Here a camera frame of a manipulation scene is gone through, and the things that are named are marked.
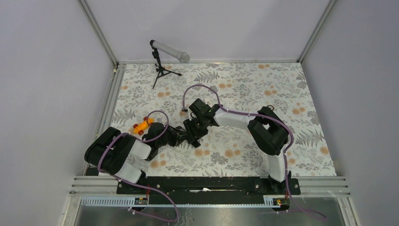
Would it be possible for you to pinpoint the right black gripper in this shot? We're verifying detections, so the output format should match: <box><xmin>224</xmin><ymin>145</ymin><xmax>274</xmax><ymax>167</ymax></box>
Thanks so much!
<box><xmin>184</xmin><ymin>115</ymin><xmax>209</xmax><ymax>144</ymax></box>

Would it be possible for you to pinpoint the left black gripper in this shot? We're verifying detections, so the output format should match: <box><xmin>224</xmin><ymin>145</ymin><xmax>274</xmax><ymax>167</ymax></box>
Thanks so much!
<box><xmin>156</xmin><ymin>124</ymin><xmax>188</xmax><ymax>148</ymax></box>

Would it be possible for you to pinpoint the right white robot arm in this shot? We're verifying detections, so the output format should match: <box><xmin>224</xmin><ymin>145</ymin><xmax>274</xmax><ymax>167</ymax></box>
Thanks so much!
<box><xmin>184</xmin><ymin>98</ymin><xmax>289</xmax><ymax>194</ymax></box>

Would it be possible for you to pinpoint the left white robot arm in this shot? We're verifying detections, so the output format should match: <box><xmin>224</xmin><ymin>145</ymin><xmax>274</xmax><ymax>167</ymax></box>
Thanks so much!
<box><xmin>84</xmin><ymin>122</ymin><xmax>187</xmax><ymax>194</ymax></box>

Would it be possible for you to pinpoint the orange toy car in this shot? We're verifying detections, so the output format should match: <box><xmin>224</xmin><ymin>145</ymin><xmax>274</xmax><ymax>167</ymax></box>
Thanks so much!
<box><xmin>132</xmin><ymin>117</ymin><xmax>154</xmax><ymax>136</ymax></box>

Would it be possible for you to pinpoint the floral table mat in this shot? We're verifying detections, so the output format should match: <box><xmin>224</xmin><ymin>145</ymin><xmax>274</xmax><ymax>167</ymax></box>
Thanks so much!
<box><xmin>111</xmin><ymin>63</ymin><xmax>336</xmax><ymax>177</ymax></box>

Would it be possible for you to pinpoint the black tripod microphone stand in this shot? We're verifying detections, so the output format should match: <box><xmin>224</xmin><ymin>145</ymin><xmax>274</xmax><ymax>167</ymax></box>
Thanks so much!
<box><xmin>152</xmin><ymin>47</ymin><xmax>182</xmax><ymax>89</ymax></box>

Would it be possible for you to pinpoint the grey microphone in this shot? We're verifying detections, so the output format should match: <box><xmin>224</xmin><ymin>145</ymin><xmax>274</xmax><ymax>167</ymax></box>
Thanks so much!
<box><xmin>150</xmin><ymin>40</ymin><xmax>190</xmax><ymax>63</ymax></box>

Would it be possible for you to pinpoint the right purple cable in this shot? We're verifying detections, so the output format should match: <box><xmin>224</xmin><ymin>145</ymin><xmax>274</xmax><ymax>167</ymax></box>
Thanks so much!
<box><xmin>182</xmin><ymin>84</ymin><xmax>295</xmax><ymax>155</ymax></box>

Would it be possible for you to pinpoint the purple cable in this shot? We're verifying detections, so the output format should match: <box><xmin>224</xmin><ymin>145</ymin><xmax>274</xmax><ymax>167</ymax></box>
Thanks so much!
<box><xmin>97</xmin><ymin>110</ymin><xmax>170</xmax><ymax>182</ymax></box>
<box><xmin>182</xmin><ymin>84</ymin><xmax>295</xmax><ymax>155</ymax></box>

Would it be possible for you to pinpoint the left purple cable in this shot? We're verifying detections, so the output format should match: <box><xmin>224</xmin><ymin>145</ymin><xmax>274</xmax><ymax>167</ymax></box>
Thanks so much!
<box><xmin>97</xmin><ymin>110</ymin><xmax>170</xmax><ymax>182</ymax></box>

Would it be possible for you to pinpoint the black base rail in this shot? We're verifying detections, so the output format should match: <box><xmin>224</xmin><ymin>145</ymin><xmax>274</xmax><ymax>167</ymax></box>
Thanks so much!
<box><xmin>116</xmin><ymin>176</ymin><xmax>302</xmax><ymax>197</ymax></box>

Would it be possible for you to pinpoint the grey slotted cable duct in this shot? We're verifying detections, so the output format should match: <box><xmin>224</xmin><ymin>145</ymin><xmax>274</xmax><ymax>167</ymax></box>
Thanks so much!
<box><xmin>81</xmin><ymin>194</ymin><xmax>290</xmax><ymax>209</ymax></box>

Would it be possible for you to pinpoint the aluminium frame post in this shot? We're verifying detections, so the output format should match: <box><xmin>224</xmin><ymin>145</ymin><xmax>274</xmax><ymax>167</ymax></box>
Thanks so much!
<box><xmin>77</xmin><ymin>0</ymin><xmax>119</xmax><ymax>70</ymax></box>

